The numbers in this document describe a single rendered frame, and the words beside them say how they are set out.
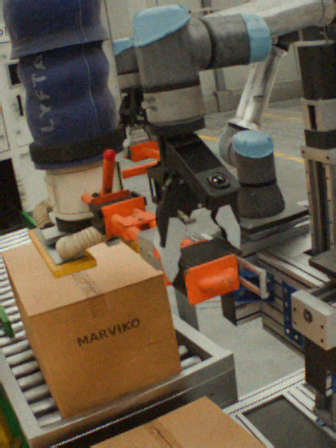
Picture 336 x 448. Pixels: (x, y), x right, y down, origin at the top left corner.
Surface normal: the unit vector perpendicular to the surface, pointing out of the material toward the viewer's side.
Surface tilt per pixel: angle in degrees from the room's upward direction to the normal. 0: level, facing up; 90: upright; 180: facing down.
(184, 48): 90
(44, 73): 70
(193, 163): 30
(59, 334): 90
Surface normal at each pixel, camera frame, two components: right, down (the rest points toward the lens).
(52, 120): -0.19, 0.08
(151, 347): 0.41, 0.23
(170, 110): -0.15, 0.34
